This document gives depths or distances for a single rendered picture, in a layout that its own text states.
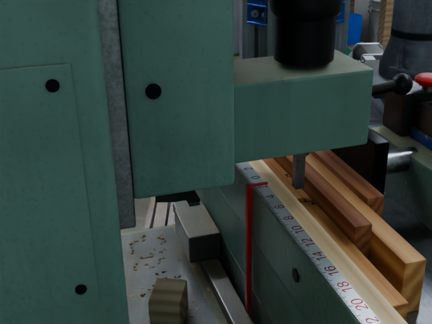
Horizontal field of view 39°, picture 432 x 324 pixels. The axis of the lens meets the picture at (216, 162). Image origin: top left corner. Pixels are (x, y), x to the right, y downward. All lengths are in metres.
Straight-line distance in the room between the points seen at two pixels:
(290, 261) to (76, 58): 0.24
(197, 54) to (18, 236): 0.17
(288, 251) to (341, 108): 0.13
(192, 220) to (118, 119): 0.32
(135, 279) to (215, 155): 0.29
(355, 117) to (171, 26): 0.20
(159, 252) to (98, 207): 0.36
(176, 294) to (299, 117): 0.23
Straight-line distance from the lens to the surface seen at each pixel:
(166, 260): 0.75
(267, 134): 0.51
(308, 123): 0.52
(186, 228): 0.71
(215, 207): 0.71
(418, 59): 1.34
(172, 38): 0.42
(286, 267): 0.52
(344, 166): 0.62
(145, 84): 0.43
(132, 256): 0.76
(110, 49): 0.41
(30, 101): 0.38
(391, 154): 0.64
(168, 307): 0.62
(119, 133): 0.43
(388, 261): 0.51
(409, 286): 0.51
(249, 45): 1.47
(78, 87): 0.38
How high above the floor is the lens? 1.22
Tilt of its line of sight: 25 degrees down
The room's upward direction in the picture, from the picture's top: 1 degrees counter-clockwise
